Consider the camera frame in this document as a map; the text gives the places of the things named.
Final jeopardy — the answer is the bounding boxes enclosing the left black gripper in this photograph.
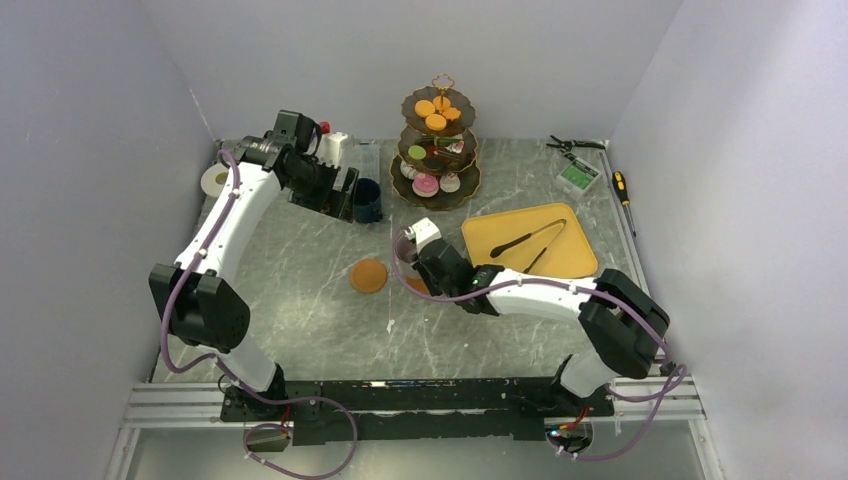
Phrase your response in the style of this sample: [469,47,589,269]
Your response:
[287,154,359,224]

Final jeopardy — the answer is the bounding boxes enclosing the wooden coaster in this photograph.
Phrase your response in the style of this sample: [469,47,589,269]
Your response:
[349,258,388,294]
[405,277,430,296]

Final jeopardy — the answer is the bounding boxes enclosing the dark blue mug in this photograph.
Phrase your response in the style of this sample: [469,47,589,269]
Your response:
[352,178,383,224]

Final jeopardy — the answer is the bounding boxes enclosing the pink frosted donut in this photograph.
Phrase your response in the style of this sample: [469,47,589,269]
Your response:
[412,173,440,198]

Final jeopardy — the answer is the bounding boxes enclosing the white chocolate drizzle donut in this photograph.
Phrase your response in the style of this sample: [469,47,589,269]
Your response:
[400,160,419,180]

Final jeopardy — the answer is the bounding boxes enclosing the three-tier black dessert stand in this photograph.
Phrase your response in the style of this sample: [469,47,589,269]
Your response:
[389,73,482,211]

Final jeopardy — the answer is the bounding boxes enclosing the black sandwich cookie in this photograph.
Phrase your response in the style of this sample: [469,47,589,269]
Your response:
[422,157,445,172]

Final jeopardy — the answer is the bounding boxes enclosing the green macaron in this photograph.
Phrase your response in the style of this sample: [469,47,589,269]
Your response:
[407,145,427,161]

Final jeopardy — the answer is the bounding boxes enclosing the red white cake slice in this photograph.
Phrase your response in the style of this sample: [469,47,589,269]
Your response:
[443,140,465,158]

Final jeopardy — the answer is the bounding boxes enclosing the orange round cookie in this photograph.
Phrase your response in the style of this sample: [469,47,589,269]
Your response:
[414,100,437,119]

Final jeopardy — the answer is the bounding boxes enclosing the yellow serving tray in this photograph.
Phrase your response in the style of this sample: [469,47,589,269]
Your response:
[461,203,599,279]

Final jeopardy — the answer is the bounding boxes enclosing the black serving tongs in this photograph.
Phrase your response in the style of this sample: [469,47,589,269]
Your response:
[489,218,567,273]

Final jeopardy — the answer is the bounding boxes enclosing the orange macaron top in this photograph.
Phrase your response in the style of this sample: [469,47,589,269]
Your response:
[424,113,447,132]

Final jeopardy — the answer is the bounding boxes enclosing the orange macaron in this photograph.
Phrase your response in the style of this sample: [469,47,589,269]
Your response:
[432,95,452,112]
[424,113,447,132]

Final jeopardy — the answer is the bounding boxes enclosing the orange waffle cookie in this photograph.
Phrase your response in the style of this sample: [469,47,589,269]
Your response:
[441,107,461,121]

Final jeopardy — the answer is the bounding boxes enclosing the mauve mug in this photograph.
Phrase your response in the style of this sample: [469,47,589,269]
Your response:
[394,232,418,265]

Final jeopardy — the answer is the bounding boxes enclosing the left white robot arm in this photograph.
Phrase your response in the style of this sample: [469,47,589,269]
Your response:
[149,110,359,420]

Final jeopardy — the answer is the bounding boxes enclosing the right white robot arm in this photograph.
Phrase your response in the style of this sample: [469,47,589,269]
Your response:
[394,236,671,415]

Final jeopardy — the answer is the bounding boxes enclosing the clear plastic box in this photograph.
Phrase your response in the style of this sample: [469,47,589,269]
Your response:
[344,142,381,182]

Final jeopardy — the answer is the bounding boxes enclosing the white tape roll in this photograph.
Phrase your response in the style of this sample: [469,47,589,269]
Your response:
[200,163,229,198]

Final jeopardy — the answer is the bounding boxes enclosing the green white device box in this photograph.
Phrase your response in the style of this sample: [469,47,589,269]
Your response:
[554,155,603,200]

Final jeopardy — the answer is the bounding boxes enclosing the black pliers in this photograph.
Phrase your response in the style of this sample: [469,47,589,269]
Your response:
[546,135,607,154]

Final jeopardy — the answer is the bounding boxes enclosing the yellow black screwdriver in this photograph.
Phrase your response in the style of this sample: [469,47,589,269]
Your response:
[612,171,637,238]

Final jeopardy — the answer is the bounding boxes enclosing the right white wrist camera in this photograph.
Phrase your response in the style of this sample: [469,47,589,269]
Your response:
[404,217,442,253]

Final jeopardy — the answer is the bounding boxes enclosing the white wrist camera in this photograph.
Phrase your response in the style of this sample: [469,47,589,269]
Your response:
[316,121,353,168]
[404,217,442,253]

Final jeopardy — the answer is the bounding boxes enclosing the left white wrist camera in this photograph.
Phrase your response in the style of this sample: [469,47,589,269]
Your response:
[316,121,353,168]

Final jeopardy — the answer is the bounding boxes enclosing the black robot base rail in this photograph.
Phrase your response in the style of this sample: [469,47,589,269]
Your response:
[220,377,614,446]

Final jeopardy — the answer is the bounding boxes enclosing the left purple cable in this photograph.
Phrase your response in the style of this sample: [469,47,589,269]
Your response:
[158,148,362,480]

